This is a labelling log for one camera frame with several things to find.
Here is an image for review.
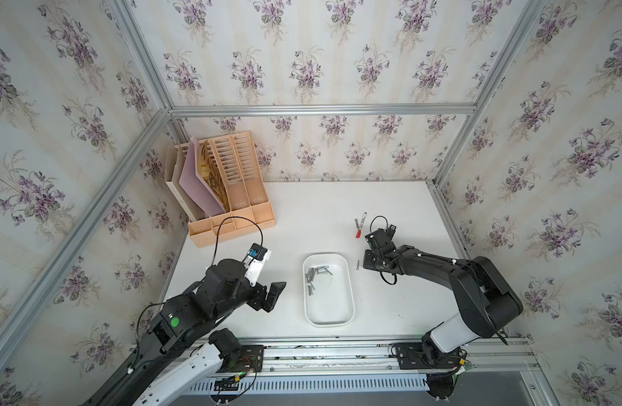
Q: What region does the white plastic storage tray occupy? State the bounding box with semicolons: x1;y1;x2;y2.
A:
302;253;356;328

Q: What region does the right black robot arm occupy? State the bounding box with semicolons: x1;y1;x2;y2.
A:
363;225;524;358

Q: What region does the pile of silver screws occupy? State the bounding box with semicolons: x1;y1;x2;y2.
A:
305;265;333;296

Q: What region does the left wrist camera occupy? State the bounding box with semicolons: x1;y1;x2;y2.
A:
243;244;271;287

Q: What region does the pink folder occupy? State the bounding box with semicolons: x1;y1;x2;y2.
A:
179;137;226;217

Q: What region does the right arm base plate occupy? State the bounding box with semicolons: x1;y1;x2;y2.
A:
391;343;468;371

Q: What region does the aluminium mounting rail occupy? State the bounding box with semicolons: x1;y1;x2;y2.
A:
240;336;541;377

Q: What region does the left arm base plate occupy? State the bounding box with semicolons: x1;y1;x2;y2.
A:
217;345;265;373

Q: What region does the black stapler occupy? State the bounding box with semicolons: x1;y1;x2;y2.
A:
385;224;396;239

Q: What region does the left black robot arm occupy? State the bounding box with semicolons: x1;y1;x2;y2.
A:
84;259;286;405

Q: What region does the beige folder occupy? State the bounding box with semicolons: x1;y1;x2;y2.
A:
164;145;204;223

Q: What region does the left camera black cable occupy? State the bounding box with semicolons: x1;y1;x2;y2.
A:
210;216;265;267

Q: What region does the beige desk file organizer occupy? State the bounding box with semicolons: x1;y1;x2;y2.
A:
189;131;276;248

